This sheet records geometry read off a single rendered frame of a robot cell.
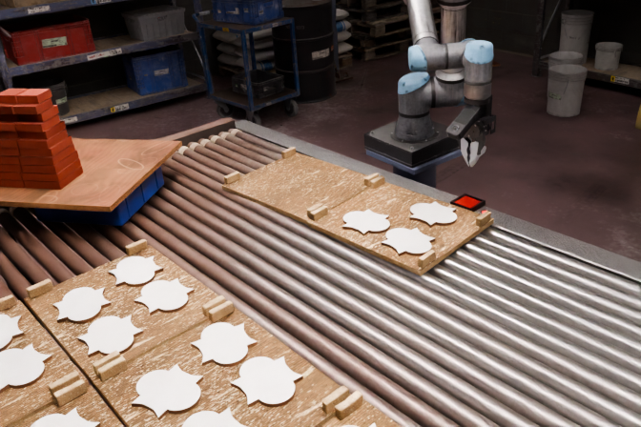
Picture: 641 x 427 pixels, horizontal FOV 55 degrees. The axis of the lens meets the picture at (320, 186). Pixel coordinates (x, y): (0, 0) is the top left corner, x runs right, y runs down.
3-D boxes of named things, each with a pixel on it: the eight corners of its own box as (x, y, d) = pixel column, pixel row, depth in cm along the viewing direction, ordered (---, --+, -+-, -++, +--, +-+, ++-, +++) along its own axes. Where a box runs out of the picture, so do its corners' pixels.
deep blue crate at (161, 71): (174, 77, 640) (168, 41, 624) (189, 86, 609) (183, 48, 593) (127, 87, 617) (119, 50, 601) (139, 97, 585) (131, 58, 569)
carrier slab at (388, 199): (382, 185, 205) (382, 180, 204) (493, 223, 178) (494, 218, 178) (307, 226, 183) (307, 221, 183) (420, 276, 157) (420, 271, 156)
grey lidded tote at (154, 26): (171, 28, 618) (167, 4, 607) (190, 33, 594) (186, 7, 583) (124, 38, 588) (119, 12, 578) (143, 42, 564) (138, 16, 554)
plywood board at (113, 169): (58, 142, 231) (56, 137, 231) (182, 145, 221) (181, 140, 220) (-38, 204, 188) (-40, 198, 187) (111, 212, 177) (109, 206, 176)
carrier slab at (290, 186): (295, 155, 232) (295, 152, 231) (382, 183, 206) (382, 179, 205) (221, 189, 210) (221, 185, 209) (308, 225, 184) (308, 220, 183)
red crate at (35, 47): (81, 44, 576) (73, 13, 564) (96, 51, 543) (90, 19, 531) (6, 58, 542) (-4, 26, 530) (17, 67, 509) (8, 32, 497)
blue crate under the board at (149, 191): (87, 180, 223) (81, 154, 219) (167, 183, 216) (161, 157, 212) (34, 222, 196) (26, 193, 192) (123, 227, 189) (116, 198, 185)
